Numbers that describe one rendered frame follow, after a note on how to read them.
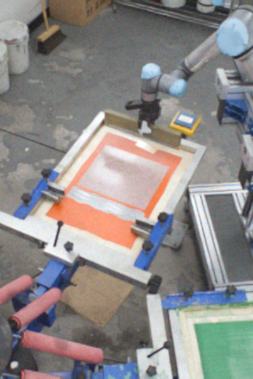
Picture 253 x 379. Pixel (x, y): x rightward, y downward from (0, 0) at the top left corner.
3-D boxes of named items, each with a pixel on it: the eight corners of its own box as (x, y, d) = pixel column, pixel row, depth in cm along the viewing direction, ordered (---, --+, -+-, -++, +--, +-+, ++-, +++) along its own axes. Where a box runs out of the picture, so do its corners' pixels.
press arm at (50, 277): (60, 255, 200) (59, 247, 196) (73, 260, 198) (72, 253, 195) (37, 288, 189) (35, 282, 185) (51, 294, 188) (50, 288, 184)
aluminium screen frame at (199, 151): (100, 117, 262) (100, 111, 260) (206, 152, 248) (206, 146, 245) (17, 222, 214) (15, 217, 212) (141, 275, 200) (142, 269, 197)
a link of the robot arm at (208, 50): (254, -12, 184) (174, 59, 222) (244, 1, 177) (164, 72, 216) (274, 12, 186) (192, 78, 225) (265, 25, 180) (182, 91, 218)
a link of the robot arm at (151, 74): (156, 75, 205) (138, 68, 207) (155, 96, 213) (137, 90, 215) (165, 66, 209) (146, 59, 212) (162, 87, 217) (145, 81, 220)
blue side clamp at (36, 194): (51, 178, 234) (50, 167, 229) (60, 181, 233) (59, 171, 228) (15, 223, 216) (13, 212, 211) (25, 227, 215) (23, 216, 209)
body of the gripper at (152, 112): (154, 126, 225) (156, 105, 216) (136, 120, 227) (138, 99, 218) (160, 117, 230) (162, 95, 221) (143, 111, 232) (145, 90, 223)
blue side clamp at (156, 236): (161, 219, 220) (162, 209, 215) (172, 223, 219) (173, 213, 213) (133, 271, 202) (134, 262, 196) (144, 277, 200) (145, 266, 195)
